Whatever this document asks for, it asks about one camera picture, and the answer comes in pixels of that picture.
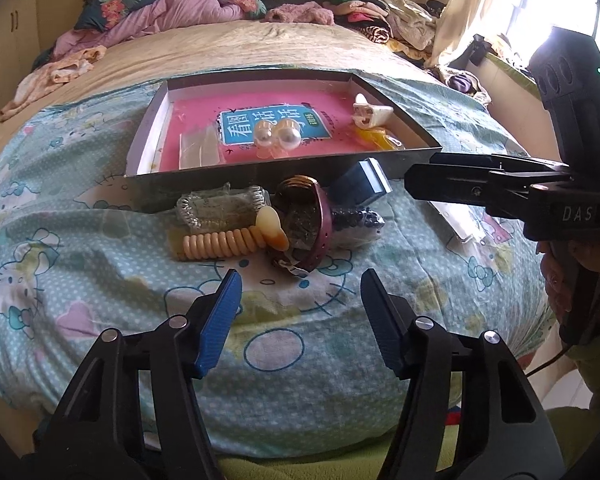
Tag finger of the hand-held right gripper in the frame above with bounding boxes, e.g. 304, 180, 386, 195
404, 164, 571, 218
428, 152, 576, 175

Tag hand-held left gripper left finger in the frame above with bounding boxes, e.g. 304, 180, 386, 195
22, 269, 243, 480

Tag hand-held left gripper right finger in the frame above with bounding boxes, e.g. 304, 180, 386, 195
360, 268, 566, 480

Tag clear packet with white card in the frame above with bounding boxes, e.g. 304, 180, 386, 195
427, 199, 487, 245

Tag beige spiral hair tie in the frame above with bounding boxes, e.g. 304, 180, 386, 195
170, 226, 266, 262

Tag bag of yellow rings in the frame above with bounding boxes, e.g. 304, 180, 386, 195
352, 126, 408, 152

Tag blue jewelry box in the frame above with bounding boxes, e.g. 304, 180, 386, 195
327, 157, 393, 208

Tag white hair claw clip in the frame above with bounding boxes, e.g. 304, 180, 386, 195
352, 92, 393, 128

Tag dark bead bracelet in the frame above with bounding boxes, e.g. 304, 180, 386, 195
330, 207, 387, 248

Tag cream amber hair clip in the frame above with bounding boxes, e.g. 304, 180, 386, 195
256, 206, 291, 252

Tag clear crinkled plastic packet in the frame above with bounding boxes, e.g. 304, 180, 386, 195
176, 182, 271, 231

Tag grey cardboard box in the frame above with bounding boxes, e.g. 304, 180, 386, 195
124, 69, 443, 181

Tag clear plastic bag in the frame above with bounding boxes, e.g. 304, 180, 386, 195
179, 125, 223, 170

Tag pearl earrings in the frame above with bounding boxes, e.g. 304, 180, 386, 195
252, 119, 303, 158

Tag person's right hand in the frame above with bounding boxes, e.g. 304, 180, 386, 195
539, 237, 600, 333

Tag bag of clothes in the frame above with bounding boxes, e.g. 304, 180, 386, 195
427, 62, 493, 106

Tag small black object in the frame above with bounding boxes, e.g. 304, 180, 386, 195
467, 34, 492, 67

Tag cartoon printed bedsheet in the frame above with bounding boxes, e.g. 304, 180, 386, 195
0, 62, 556, 446

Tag pile of clothes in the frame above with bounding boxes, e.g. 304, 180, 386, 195
322, 0, 448, 61

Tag cream curtain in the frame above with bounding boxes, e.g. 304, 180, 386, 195
432, 0, 536, 68

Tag pink fuzzy cloth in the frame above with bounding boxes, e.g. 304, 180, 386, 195
262, 1, 336, 26

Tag person's green clothing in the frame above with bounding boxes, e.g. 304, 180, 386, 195
145, 400, 600, 480

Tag beige bedspread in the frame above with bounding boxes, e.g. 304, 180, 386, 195
0, 20, 431, 136

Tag cream crumpled clothing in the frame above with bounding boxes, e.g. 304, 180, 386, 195
0, 45, 108, 122

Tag purple quilt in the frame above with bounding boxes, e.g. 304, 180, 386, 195
32, 0, 268, 68

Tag floral pillow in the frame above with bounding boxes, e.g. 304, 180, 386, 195
75, 0, 186, 31

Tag cream wardrobe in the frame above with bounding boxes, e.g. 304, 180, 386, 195
0, 0, 46, 126

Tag black cable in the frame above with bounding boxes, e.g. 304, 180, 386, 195
524, 255, 600, 378

